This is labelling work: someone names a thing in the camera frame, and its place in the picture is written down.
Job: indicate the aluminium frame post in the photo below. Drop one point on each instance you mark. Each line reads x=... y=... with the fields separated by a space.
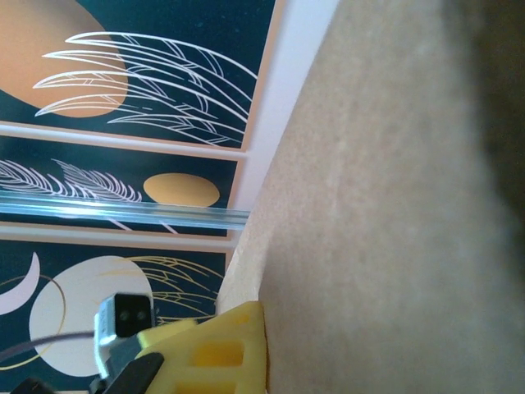
x=123 y=213

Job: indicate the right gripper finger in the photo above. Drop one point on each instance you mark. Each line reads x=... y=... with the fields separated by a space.
x=229 y=357

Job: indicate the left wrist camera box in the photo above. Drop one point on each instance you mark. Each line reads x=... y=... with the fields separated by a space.
x=127 y=314

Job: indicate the brown cardboard box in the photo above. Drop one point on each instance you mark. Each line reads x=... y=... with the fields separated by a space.
x=369 y=205

